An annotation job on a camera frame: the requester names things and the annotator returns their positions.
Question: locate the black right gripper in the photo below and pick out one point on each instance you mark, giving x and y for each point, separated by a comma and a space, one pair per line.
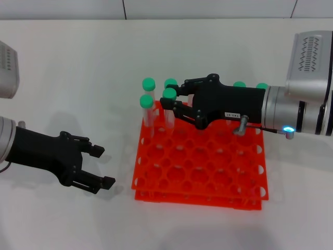
234, 101

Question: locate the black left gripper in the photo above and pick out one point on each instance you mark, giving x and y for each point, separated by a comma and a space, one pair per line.
44, 153

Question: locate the clear graduated tube green cap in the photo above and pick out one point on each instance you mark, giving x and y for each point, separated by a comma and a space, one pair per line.
169, 94

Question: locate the orange plastic test tube rack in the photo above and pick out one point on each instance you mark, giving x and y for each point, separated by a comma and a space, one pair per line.
197, 166

